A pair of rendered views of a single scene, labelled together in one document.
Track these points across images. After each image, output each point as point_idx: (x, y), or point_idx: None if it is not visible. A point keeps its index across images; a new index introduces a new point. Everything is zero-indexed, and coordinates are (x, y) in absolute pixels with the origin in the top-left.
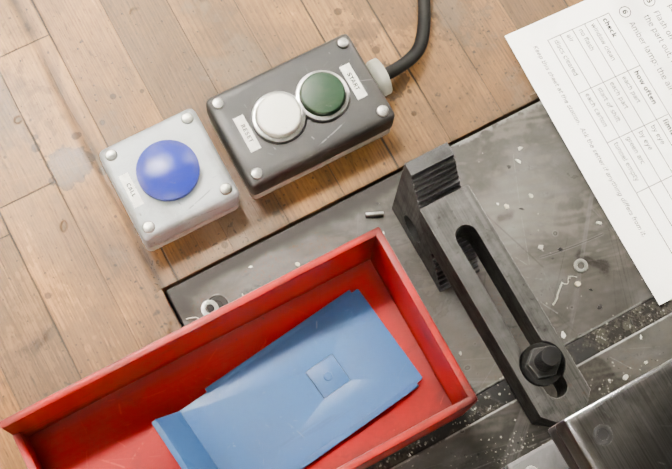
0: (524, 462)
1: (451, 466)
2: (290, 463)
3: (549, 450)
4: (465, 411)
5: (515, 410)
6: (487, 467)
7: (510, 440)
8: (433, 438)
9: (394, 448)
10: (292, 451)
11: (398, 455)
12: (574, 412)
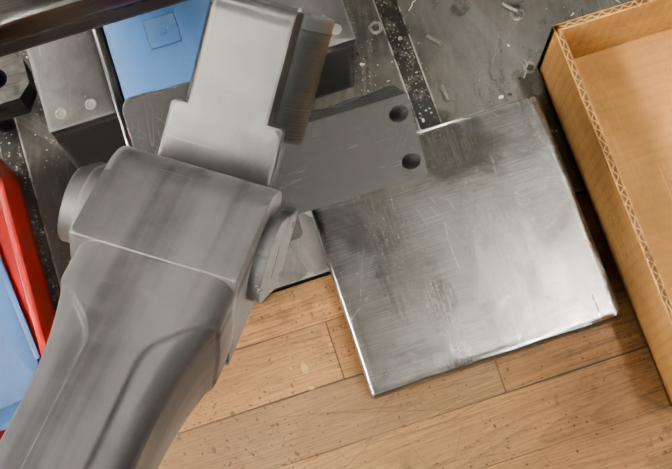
0: (51, 117)
1: (61, 197)
2: (21, 338)
3: (46, 94)
4: (11, 171)
5: (27, 132)
6: (70, 167)
7: (51, 142)
8: (33, 208)
9: (22, 235)
10: (11, 334)
11: (40, 242)
12: (22, 68)
